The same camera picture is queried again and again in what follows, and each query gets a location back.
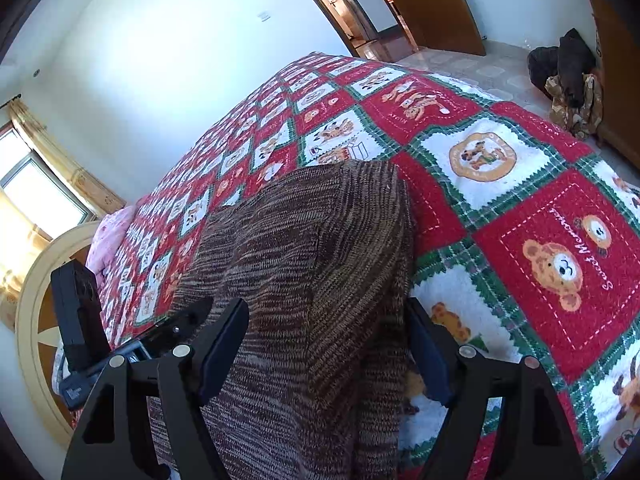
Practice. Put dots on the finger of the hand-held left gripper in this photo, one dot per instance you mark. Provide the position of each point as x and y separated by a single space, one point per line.
180 322

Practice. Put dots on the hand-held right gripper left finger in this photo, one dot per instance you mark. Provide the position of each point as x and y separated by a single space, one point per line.
225 340

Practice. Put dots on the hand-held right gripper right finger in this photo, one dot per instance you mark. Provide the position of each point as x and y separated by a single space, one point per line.
425 350

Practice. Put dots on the brown knit sweater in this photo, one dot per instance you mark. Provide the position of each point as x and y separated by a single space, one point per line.
310 285

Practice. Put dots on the pile of dark clothes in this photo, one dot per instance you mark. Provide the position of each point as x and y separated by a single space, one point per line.
565 60

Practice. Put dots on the cream wooden headboard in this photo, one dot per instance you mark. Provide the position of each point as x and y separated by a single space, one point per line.
35 300

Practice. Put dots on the white patterned cloth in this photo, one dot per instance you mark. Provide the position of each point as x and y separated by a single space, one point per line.
57 365

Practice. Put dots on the pink pillow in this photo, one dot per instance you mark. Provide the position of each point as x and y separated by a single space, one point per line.
110 240

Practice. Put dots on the window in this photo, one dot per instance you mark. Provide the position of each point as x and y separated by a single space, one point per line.
35 180

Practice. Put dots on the yellow curtain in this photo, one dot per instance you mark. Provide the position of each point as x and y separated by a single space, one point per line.
65 160

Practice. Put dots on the red checkered printed blanket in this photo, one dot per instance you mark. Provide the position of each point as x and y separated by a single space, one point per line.
525 200

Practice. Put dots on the camouflage cloth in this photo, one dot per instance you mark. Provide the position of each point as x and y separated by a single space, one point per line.
582 110

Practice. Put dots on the brown wooden wardrobe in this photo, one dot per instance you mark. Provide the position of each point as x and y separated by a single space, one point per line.
617 85

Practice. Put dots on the brown wooden door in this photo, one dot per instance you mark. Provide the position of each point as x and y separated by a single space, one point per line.
425 5

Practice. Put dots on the white wall switch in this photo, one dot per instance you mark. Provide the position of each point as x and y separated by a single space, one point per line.
263 15

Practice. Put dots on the wooden door frame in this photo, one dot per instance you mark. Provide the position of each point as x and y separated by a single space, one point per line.
330 0

